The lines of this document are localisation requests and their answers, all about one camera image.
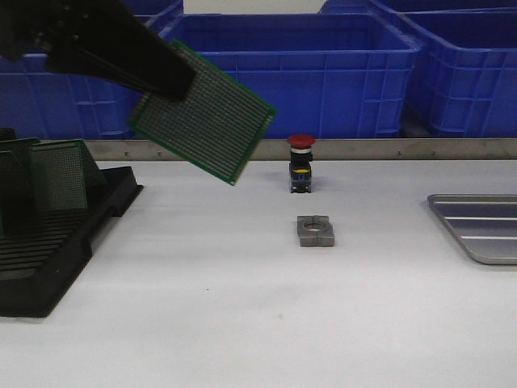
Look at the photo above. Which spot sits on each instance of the grey metal clamp block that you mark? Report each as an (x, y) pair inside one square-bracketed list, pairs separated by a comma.
[(315, 231)]

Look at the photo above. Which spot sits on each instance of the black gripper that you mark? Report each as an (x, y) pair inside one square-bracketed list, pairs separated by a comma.
[(100, 39)]

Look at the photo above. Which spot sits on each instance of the green perforated circuit board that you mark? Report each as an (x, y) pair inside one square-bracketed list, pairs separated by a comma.
[(216, 128), (62, 172)]

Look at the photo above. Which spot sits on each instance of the silver metal tray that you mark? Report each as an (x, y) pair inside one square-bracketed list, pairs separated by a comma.
[(483, 224)]

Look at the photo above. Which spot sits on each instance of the green perforated circuit board front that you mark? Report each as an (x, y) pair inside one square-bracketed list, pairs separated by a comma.
[(216, 128)]

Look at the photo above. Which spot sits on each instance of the blue right plastic crate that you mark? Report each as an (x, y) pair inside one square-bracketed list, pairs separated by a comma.
[(464, 78)]

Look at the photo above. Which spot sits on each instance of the blue centre plastic crate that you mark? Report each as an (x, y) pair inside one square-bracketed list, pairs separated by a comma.
[(330, 76)]

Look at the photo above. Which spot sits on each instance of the blue far left crate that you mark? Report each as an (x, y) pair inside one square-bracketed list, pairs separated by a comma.
[(155, 14)]

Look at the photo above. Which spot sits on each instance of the blue far right crate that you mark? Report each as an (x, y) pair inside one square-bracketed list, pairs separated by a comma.
[(393, 7)]

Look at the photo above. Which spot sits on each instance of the blue left plastic crate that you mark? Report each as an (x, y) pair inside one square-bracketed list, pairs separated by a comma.
[(36, 103)]

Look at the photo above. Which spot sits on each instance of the black slotted board rack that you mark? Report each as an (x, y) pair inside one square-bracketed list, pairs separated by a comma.
[(45, 255)]

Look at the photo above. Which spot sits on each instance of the blue plastic crate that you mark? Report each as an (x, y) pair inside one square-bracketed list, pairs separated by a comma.
[(330, 76), (36, 103), (464, 78)]

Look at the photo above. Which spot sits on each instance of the steel table edge rail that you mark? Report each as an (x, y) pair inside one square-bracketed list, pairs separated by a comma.
[(339, 150)]

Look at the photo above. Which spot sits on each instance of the green perforated circuit board middle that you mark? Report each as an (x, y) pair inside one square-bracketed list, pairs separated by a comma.
[(62, 172)]

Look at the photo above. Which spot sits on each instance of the green circuit board edge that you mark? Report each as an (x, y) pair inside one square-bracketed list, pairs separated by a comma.
[(16, 193)]

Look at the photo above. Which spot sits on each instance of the red emergency stop button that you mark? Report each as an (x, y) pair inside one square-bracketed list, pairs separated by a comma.
[(299, 167)]

